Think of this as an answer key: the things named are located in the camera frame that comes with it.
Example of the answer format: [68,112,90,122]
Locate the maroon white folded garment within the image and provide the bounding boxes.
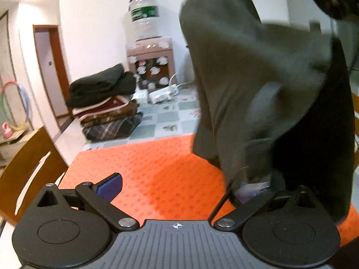
[72,95,132,117]

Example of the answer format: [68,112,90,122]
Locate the brown door frame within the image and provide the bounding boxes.
[33,25,71,120]

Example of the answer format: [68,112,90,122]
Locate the pink kettlebell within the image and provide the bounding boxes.
[2,122,13,140]

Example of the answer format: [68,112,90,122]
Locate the wooden chair left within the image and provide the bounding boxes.
[1,127,68,226]

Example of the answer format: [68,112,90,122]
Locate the orange patterned table mat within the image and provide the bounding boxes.
[58,134,359,247]

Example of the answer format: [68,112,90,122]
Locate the clear water bottle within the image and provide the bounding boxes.
[128,0,160,40]

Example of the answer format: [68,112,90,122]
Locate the checkered tablecloth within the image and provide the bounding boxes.
[82,85,201,151]

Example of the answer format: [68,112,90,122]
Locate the white power strip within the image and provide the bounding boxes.
[149,84,179,104]

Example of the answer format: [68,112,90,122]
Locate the colourful hula hoop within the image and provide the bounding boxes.
[1,81,31,131]

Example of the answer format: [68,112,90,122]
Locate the pink water dispenser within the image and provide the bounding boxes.
[126,37,176,93]

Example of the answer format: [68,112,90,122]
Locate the white side cabinet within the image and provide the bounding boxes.
[0,130,37,168]

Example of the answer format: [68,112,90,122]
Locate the white charger adapter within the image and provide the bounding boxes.
[132,89,149,104]

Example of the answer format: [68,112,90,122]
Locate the dark grey trousers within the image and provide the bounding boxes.
[179,0,355,223]

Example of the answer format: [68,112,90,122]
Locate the black folded garment top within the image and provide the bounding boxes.
[66,64,136,108]

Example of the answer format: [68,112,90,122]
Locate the grey plaid folded garment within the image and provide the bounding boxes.
[82,112,143,141]

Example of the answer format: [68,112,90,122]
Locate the brown patterned folded garment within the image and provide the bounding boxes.
[80,100,139,128]

